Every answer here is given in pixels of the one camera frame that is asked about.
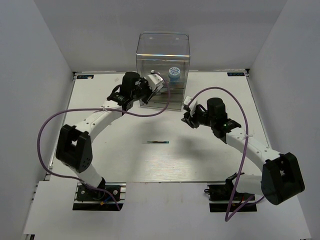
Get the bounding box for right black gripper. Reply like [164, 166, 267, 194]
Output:
[182, 106, 216, 129]

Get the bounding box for blue cleaning gel jar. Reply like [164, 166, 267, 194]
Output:
[168, 66, 181, 82]

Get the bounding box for green refill pen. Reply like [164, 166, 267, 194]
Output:
[147, 140, 170, 144]

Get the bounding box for clear plastic drawer organizer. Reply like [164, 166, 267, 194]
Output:
[136, 31, 191, 111]

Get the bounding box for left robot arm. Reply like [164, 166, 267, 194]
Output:
[55, 71, 165, 200]

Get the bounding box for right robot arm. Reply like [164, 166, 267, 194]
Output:
[182, 96, 305, 205]

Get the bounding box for right blue table label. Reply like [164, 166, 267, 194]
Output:
[227, 72, 245, 77]

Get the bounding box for blue table label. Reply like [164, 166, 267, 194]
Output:
[227, 72, 245, 77]
[76, 74, 94, 80]

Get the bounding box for left blue table label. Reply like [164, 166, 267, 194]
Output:
[76, 74, 94, 80]

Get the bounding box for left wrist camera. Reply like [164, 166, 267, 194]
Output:
[145, 70, 165, 93]

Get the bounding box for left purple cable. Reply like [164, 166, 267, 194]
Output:
[36, 71, 172, 210]

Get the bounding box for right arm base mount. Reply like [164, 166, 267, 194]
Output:
[204, 183, 258, 214]

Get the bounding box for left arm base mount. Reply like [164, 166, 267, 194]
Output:
[72, 182, 126, 212]

